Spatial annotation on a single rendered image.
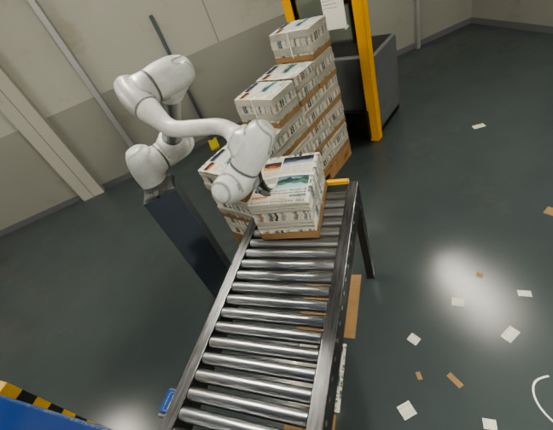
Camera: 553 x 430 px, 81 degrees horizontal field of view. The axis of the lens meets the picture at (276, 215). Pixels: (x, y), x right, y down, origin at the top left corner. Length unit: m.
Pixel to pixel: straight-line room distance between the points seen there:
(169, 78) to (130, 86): 0.14
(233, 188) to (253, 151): 0.13
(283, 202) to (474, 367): 1.29
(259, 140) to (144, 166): 1.00
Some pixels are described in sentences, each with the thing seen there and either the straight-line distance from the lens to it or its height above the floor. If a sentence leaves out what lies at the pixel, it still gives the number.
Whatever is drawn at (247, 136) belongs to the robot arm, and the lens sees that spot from 1.01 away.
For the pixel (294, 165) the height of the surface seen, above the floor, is 1.03.
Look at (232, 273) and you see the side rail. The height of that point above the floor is 0.80.
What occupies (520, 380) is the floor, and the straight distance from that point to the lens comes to 2.08.
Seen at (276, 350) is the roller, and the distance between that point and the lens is 1.27.
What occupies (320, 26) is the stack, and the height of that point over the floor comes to 1.24.
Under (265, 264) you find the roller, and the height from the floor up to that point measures 0.80.
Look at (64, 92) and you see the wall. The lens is 4.72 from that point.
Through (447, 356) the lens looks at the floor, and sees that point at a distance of 2.07.
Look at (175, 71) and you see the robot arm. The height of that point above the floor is 1.61.
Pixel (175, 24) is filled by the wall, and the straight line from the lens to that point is 4.47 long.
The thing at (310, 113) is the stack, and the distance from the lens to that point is 2.75.
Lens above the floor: 1.89
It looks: 39 degrees down
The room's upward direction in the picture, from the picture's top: 23 degrees counter-clockwise
